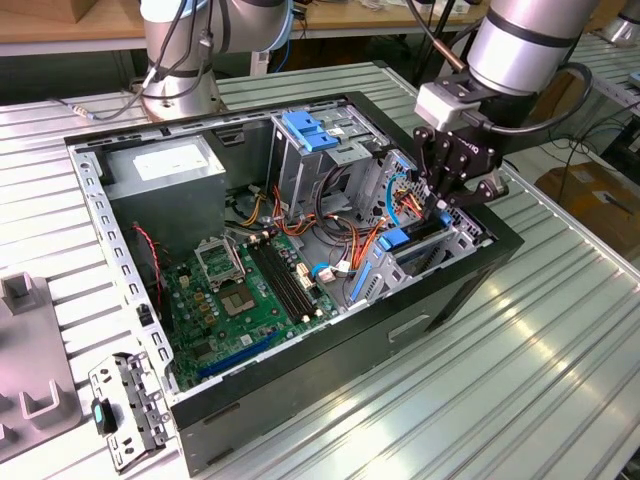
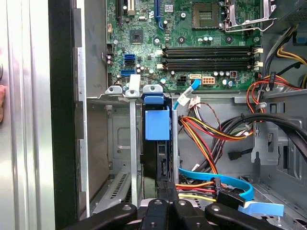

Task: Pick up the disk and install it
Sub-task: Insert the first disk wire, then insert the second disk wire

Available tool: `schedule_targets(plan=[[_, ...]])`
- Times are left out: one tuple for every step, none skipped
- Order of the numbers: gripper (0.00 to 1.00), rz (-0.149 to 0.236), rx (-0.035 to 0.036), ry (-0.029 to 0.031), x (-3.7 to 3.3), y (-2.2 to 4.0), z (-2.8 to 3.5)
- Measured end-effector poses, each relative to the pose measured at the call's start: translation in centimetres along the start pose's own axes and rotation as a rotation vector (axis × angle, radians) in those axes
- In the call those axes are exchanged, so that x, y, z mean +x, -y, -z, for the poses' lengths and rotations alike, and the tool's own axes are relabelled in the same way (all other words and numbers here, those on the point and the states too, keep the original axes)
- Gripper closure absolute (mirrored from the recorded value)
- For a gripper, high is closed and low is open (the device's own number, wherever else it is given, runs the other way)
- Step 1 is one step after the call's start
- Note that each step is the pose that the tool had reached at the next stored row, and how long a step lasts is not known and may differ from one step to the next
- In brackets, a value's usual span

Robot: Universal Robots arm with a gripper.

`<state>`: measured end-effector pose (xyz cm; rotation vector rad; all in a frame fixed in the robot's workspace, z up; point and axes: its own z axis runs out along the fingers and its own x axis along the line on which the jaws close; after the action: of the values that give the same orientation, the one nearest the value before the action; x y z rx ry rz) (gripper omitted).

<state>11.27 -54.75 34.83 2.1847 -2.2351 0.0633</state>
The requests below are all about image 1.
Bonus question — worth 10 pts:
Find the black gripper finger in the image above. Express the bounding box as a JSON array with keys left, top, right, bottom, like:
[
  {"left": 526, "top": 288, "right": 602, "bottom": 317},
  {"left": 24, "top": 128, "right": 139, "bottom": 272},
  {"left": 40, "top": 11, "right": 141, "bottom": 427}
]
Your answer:
[
  {"left": 436, "top": 148, "right": 511, "bottom": 212},
  {"left": 412, "top": 126, "right": 442, "bottom": 221}
]

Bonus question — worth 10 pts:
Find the hard disk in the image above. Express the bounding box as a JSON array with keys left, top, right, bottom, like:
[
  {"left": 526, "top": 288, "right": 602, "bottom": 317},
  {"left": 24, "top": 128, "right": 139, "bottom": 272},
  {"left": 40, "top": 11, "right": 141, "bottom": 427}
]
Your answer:
[{"left": 348, "top": 209, "right": 454, "bottom": 305}]

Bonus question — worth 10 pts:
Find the grey metal disk bay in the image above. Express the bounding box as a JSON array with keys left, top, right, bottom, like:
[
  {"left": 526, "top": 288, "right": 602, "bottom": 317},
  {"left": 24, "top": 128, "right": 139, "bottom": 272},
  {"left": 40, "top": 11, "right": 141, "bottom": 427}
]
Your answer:
[{"left": 344, "top": 148, "right": 496, "bottom": 309}]

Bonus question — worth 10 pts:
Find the black tripod stand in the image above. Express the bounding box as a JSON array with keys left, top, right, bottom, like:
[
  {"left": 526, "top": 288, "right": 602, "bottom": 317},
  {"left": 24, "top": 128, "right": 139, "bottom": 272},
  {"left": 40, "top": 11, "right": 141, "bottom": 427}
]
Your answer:
[{"left": 407, "top": 0, "right": 459, "bottom": 96}]

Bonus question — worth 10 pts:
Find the large brown cardboard box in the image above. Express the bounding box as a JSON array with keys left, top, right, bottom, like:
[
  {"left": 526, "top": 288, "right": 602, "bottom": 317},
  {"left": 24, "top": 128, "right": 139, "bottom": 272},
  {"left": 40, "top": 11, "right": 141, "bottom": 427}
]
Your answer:
[{"left": 534, "top": 162, "right": 640, "bottom": 261}]

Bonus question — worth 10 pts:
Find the blue plastic drive latch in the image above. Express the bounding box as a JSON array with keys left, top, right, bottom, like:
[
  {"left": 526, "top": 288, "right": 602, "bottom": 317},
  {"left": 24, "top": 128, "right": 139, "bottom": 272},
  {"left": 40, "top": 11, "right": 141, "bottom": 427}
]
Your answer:
[{"left": 281, "top": 110, "right": 341, "bottom": 155}]

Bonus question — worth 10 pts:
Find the metal slat side table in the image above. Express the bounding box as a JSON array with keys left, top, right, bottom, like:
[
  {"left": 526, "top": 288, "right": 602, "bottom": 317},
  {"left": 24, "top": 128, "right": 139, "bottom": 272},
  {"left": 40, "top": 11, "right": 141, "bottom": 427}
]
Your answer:
[{"left": 499, "top": 32, "right": 640, "bottom": 146}]

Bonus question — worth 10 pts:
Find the grey metal drive cage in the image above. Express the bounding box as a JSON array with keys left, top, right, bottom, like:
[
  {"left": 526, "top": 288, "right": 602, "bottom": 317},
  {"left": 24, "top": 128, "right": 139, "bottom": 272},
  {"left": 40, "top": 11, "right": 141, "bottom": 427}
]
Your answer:
[{"left": 267, "top": 102, "right": 396, "bottom": 224}]

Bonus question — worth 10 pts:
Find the wooden desk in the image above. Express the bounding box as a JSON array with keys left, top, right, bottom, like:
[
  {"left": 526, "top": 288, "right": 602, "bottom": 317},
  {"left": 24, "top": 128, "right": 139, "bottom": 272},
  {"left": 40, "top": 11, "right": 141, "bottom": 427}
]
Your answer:
[{"left": 0, "top": 0, "right": 489, "bottom": 96}]

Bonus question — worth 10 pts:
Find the black RAM slot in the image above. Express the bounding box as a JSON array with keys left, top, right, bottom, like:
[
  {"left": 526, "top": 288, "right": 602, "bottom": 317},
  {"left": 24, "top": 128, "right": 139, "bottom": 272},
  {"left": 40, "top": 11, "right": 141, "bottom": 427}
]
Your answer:
[
  {"left": 260, "top": 237, "right": 320, "bottom": 317},
  {"left": 248, "top": 242, "right": 302, "bottom": 325}
]

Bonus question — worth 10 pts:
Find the CPU socket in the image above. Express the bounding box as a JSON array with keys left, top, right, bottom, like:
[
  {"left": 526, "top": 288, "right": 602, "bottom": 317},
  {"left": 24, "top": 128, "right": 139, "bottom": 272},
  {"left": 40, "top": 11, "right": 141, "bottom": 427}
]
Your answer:
[{"left": 215, "top": 281, "right": 262, "bottom": 320}]

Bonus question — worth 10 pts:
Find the metal socket cover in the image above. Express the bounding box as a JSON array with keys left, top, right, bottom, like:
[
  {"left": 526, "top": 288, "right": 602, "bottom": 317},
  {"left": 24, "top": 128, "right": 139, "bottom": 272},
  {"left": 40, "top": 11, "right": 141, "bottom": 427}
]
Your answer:
[{"left": 193, "top": 234, "right": 250, "bottom": 292}]

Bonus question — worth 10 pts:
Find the black PC case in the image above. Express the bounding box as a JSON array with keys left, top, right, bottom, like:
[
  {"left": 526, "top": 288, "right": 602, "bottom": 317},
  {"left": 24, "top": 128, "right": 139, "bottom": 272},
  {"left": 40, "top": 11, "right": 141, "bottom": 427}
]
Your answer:
[{"left": 63, "top": 89, "right": 525, "bottom": 479}]

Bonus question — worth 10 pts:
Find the green motherboard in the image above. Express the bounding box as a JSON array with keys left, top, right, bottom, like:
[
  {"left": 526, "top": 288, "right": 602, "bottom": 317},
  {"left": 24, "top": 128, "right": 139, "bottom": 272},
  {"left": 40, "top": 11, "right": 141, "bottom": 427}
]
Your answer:
[{"left": 162, "top": 232, "right": 341, "bottom": 394}]

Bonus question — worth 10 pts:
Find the grey power supply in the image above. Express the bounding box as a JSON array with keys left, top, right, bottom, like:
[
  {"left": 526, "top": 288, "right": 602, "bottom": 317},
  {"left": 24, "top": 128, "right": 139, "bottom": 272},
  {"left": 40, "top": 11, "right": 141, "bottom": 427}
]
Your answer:
[{"left": 102, "top": 134, "right": 229, "bottom": 261}]

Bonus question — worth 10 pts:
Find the blue expansion slot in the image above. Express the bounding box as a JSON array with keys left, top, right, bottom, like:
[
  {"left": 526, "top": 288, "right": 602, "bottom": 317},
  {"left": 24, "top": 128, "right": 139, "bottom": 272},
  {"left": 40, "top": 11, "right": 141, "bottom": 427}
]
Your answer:
[{"left": 197, "top": 329, "right": 281, "bottom": 381}]

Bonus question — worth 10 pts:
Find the small brown cardboard box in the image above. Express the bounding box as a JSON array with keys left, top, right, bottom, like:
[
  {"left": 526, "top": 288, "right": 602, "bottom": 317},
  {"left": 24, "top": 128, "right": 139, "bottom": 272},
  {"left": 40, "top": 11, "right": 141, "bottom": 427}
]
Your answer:
[{"left": 67, "top": 0, "right": 94, "bottom": 25}]

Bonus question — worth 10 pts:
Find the black teal latch clip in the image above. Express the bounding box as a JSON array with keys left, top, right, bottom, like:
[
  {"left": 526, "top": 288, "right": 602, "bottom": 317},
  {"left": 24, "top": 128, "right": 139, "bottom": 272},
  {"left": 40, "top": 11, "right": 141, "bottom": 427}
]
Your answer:
[{"left": 91, "top": 397, "right": 120, "bottom": 435}]

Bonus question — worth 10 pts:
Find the grey parts rack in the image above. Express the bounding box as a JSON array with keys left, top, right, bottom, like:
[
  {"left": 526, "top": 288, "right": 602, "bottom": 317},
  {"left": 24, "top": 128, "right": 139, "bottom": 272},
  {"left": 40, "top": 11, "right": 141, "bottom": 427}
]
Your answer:
[{"left": 0, "top": 271, "right": 85, "bottom": 464}]

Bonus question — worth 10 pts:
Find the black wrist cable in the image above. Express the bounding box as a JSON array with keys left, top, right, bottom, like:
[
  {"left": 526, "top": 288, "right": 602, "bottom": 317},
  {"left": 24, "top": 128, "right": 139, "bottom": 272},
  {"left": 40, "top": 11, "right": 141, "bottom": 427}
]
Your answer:
[{"left": 464, "top": 62, "right": 595, "bottom": 136}]

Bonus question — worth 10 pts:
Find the orange red power wire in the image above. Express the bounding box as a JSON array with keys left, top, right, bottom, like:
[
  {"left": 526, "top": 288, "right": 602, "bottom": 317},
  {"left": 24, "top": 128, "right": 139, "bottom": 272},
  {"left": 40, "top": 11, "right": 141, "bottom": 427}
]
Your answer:
[{"left": 393, "top": 169, "right": 432, "bottom": 216}]

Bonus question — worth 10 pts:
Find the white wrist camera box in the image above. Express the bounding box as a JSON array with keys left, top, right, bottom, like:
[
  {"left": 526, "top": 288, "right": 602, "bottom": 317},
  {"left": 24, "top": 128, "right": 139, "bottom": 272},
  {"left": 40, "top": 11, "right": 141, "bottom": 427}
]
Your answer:
[{"left": 413, "top": 74, "right": 501, "bottom": 129}]

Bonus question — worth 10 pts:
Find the blue data wire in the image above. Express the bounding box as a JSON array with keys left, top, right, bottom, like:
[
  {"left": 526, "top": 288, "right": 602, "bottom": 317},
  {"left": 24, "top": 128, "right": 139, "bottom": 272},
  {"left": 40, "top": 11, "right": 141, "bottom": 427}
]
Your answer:
[{"left": 386, "top": 167, "right": 419, "bottom": 229}]

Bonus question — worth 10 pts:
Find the orange black wire bundle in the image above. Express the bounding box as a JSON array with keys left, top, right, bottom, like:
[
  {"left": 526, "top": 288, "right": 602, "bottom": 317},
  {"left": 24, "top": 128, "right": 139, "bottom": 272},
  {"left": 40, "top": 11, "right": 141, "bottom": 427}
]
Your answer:
[{"left": 223, "top": 182, "right": 392, "bottom": 281}]

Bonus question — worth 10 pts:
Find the robot cable with plug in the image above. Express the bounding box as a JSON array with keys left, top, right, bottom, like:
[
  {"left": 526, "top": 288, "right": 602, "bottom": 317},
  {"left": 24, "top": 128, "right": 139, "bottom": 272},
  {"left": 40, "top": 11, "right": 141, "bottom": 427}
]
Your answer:
[{"left": 52, "top": 64, "right": 156, "bottom": 122}]

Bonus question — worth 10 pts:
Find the grey metal slot bracket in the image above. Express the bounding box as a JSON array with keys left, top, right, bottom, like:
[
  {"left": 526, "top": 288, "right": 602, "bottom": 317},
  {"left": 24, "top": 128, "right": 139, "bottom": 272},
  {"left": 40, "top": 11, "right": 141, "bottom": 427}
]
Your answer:
[{"left": 88, "top": 351, "right": 174, "bottom": 475}]

